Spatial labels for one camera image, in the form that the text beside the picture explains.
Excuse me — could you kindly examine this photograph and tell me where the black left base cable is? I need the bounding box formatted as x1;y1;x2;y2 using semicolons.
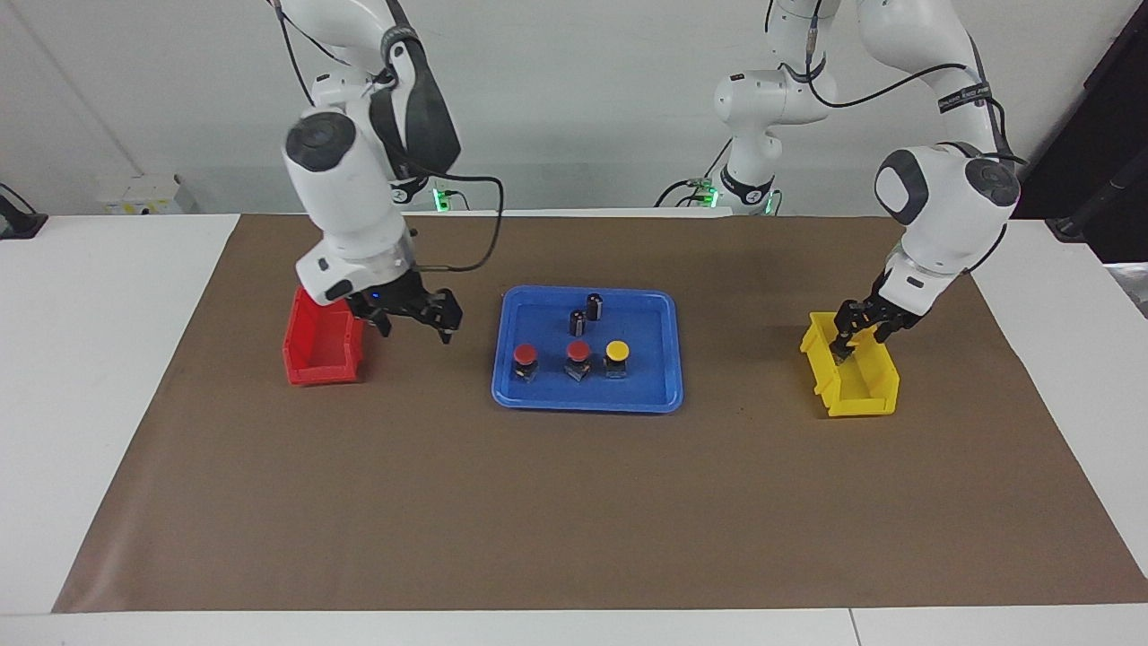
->
655;139;732;209

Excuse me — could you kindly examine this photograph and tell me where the blue plastic tray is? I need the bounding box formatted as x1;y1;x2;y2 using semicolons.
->
491;285;684;414

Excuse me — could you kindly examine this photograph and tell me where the brown paper table mat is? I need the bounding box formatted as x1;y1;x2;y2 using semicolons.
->
52;214;1148;614

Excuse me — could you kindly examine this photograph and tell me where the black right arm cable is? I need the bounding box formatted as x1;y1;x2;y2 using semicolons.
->
395;161;505;273

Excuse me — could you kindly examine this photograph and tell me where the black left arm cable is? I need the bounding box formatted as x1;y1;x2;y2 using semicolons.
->
767;0;1028;270

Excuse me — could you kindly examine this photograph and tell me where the black clamp mount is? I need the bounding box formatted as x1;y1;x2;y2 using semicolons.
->
0;184;48;240

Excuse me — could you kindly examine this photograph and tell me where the red plastic bin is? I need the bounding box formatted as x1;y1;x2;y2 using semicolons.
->
283;285;367;387

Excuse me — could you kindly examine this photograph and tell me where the white box yellow label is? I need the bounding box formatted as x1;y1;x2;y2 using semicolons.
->
99;175;185;214

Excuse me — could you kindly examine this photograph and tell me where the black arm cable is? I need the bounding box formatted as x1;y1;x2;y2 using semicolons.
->
395;161;505;273
767;0;1028;270

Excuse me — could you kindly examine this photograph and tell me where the black equipment stand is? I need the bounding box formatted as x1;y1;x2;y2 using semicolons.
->
1013;0;1148;264

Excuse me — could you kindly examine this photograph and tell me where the grey crinkled sheet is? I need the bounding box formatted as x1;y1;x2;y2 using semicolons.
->
1108;263;1148;317

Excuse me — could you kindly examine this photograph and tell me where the yellow plastic bin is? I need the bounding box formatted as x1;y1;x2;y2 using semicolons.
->
799;310;900;418

